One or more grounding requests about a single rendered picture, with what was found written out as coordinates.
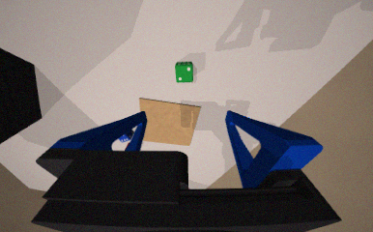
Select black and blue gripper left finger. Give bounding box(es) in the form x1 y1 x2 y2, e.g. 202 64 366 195
49 111 147 151

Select tan flat mat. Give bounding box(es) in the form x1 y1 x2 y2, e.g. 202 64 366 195
139 98 201 146

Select blue die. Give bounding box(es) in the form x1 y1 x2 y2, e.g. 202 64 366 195
119 130 134 142

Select green dice with white pips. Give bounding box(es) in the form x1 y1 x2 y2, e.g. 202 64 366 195
175 61 193 83

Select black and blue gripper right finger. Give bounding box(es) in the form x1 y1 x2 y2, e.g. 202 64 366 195
225 110 323 188

